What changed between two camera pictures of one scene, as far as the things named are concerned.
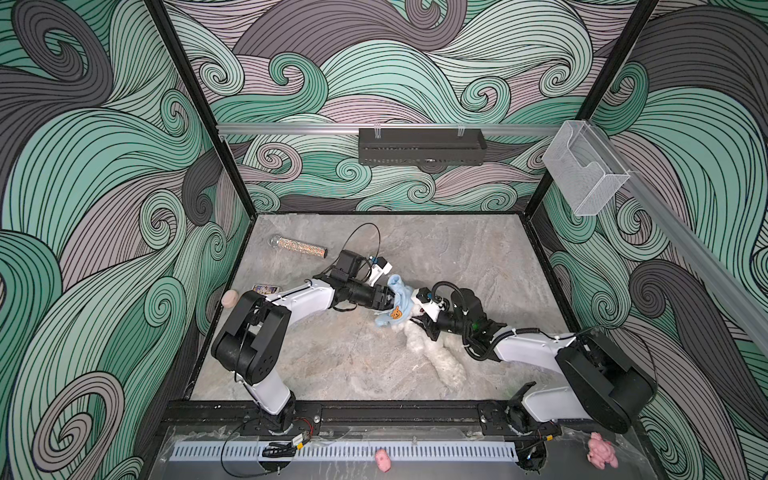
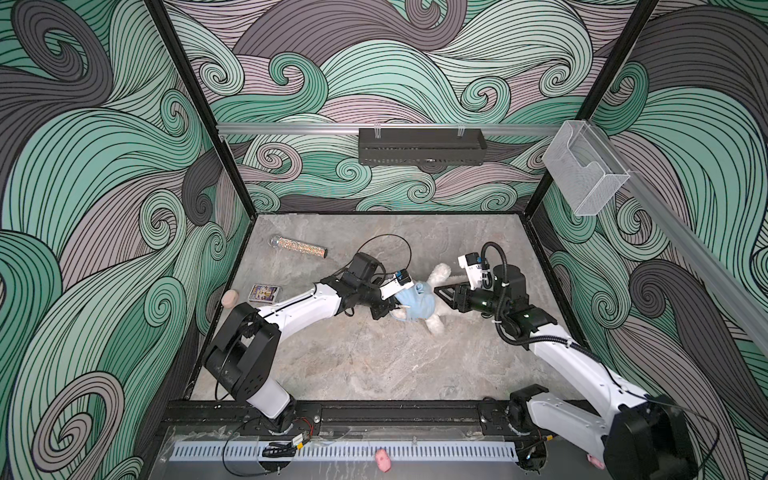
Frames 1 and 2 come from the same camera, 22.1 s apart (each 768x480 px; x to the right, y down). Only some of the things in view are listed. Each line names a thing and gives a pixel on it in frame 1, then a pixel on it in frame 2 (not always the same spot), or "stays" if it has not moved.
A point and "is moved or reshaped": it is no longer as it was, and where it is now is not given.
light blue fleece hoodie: x=403 y=302 is moved or reshaped
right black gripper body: x=447 y=322 to x=483 y=301
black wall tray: x=421 y=146 stays
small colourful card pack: x=265 y=289 stays
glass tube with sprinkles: x=277 y=241 stays
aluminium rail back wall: x=355 y=128 stays
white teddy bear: x=438 y=355 to x=438 y=277
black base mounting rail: x=242 y=415 stays
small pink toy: x=383 y=460 stays
